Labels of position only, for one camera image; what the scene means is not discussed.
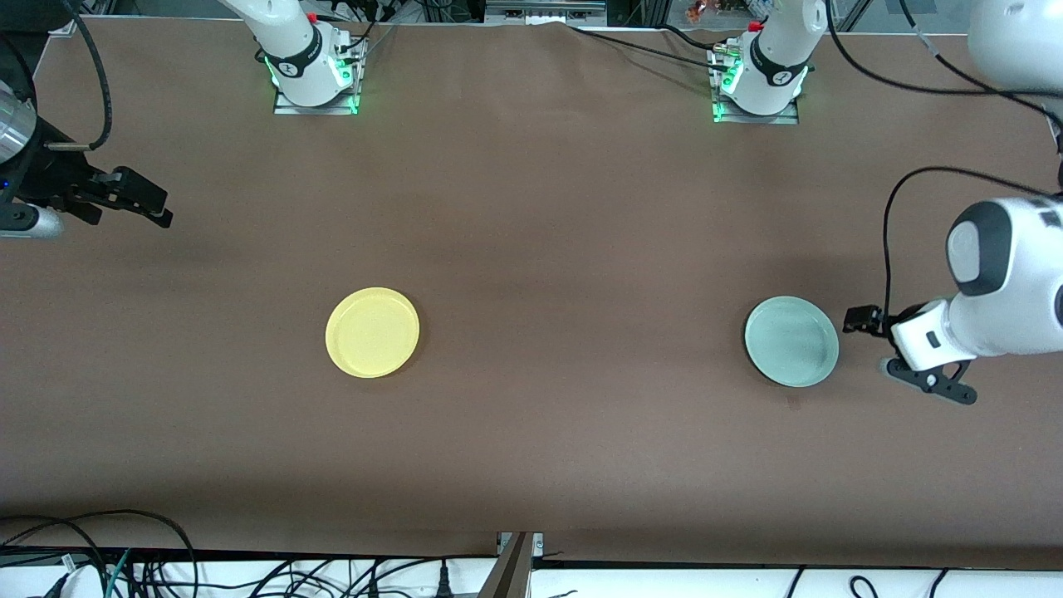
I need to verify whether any black looping floor cable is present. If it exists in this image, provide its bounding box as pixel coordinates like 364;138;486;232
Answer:
0;509;198;598

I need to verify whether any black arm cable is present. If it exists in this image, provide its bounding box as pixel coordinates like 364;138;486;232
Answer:
46;0;115;152
826;0;1063;323

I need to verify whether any thin black cable tangle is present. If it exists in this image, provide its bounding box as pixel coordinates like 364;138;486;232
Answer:
245;555;499;598

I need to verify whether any short black tabletop cable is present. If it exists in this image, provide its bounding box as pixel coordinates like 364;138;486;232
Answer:
656;23;738;51

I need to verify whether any brown table cover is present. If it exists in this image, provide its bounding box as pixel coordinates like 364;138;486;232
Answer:
0;17;1063;559

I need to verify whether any slanted metal profile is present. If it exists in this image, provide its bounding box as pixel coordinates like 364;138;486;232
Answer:
478;532;536;598

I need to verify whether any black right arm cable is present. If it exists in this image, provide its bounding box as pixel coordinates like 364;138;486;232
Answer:
46;0;115;152

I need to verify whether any pale green round plate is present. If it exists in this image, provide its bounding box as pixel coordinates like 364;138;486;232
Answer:
744;296;840;389

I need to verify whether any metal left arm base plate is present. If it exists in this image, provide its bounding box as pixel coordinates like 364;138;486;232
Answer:
712;50;801;126

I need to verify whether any long black tabletop cable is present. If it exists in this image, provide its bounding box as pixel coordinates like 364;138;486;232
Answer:
568;25;732;72

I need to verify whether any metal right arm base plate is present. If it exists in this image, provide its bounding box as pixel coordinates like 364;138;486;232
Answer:
273;37;360;116

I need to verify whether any black base cable bundle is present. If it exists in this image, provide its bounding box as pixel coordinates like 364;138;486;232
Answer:
331;0;396;64

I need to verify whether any green cable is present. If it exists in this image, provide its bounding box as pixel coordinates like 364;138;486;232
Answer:
105;548;133;598

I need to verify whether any yellow round plate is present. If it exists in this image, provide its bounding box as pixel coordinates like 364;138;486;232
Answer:
325;287;421;380

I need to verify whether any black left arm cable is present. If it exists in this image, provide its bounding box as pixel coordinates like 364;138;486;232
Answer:
826;0;1063;323

